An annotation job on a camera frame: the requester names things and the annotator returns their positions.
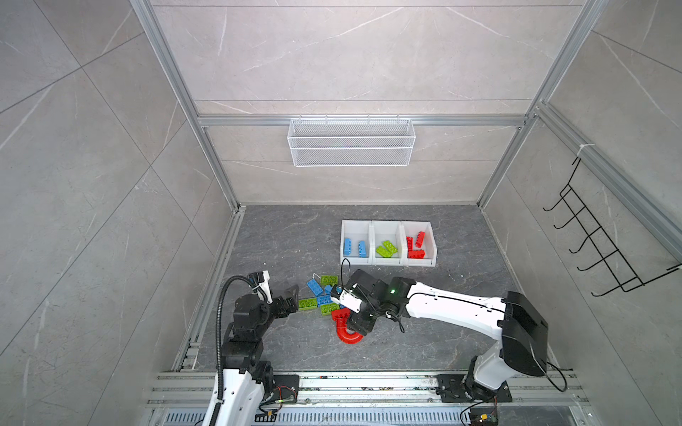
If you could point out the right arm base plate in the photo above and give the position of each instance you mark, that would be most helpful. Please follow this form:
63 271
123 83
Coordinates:
458 389

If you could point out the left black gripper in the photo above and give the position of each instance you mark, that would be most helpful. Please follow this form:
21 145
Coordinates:
282 311

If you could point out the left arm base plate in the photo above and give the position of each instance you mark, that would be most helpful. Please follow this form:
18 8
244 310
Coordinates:
280 388

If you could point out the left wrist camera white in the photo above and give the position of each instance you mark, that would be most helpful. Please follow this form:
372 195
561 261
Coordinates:
259 282

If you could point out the white three-compartment bin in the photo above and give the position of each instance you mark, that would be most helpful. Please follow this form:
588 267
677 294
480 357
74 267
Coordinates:
374 232

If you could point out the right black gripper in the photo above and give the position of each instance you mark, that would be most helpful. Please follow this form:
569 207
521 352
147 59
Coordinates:
358 325

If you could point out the green lego brick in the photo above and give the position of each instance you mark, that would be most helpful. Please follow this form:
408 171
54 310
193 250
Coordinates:
384 252
388 245
307 304
329 280
327 309

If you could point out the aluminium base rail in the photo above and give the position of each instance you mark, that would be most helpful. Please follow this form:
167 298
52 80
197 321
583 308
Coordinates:
421 398

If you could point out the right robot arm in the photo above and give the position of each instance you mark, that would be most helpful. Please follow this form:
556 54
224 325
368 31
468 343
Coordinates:
519 331

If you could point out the green lego brick bottom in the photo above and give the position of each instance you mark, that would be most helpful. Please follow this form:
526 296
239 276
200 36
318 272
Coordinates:
327 309

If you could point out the red arch lego piece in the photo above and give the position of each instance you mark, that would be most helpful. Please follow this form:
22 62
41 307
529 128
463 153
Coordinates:
344 334

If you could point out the black wire hook rack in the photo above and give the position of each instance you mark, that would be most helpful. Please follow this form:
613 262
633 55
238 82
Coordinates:
602 244

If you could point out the white wire mesh basket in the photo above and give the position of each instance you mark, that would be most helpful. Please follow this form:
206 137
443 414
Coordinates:
357 142

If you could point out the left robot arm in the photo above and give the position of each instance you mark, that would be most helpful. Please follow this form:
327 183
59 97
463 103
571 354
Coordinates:
246 387

